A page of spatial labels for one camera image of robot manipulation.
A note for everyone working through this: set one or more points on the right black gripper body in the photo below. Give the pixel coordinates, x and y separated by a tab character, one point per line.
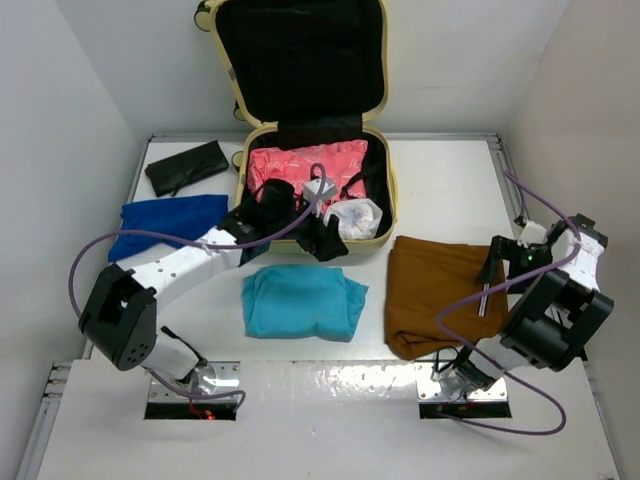
543	256

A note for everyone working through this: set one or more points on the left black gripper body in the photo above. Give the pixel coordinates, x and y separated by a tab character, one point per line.
277	223

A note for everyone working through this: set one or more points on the white plastic-wrapped package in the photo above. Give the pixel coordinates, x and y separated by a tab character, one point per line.
357	219

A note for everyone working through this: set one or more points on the light blue t-shirt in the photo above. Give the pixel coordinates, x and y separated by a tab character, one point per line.
302	301

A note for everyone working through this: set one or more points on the dark blue cloth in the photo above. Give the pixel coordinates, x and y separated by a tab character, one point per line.
187	217

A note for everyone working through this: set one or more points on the pink printed garment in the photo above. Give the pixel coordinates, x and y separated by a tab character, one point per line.
342	161

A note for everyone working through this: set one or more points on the brown shorts with stripe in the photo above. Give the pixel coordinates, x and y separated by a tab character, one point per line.
423	279

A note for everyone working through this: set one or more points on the black leather roll pouch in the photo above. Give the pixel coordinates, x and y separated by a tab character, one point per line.
170	175

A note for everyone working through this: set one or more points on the cream yellow hard-shell suitcase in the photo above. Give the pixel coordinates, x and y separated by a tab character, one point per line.
305	73

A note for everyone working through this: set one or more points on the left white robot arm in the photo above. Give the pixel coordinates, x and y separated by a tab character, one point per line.
121	313

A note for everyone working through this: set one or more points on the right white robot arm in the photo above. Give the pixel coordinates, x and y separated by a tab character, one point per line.
556	314

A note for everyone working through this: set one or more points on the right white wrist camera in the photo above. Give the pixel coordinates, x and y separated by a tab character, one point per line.
531	232

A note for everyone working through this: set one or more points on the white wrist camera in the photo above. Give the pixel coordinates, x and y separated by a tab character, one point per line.
319	190
531	232

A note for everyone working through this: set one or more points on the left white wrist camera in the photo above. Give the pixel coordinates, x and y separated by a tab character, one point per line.
319	190

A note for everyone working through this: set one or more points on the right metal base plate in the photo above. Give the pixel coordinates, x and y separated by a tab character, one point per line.
430	390

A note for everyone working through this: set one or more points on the metal base plate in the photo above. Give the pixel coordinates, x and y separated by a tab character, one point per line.
218	383
430	390

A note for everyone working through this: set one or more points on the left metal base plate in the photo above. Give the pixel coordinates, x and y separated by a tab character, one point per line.
218	383

